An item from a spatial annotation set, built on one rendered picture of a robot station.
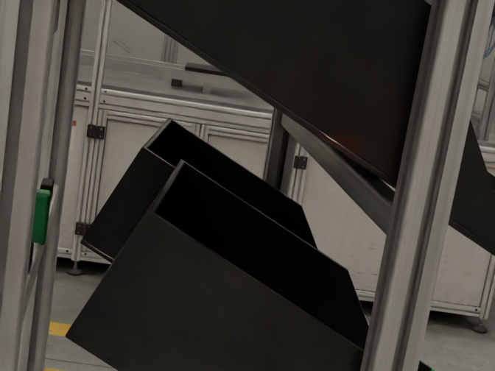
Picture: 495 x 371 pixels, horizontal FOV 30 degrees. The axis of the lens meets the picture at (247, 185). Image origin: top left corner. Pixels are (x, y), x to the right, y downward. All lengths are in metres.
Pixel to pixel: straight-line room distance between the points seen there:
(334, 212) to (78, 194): 1.21
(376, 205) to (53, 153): 0.33
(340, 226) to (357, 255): 0.17
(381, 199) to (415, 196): 0.05
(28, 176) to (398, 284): 0.16
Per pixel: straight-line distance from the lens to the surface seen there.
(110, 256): 0.59
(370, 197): 0.45
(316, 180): 4.35
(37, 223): 0.55
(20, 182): 0.37
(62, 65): 0.69
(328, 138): 0.41
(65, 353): 3.64
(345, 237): 4.43
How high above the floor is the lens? 1.48
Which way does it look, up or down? 12 degrees down
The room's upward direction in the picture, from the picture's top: 9 degrees clockwise
